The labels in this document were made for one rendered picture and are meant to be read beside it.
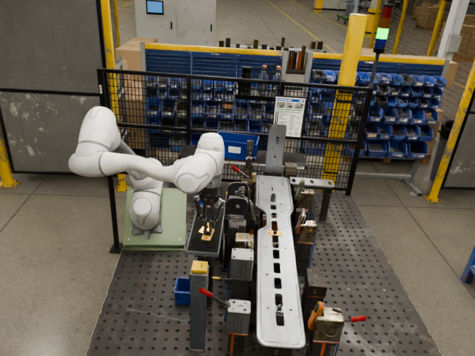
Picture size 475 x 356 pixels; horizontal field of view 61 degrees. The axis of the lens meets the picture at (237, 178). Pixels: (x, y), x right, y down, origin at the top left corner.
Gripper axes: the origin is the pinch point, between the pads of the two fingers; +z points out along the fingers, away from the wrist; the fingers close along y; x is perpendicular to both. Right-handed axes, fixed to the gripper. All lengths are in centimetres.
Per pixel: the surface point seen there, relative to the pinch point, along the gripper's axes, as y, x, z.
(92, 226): -144, 148, 126
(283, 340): 37, -29, 25
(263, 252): 23.0, 21.2, 25.1
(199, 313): 1.6, -17.1, 32.7
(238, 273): 14.5, -0.1, 22.3
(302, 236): 41, 44, 28
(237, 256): 13.1, 1.1, 14.2
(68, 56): -186, 211, -15
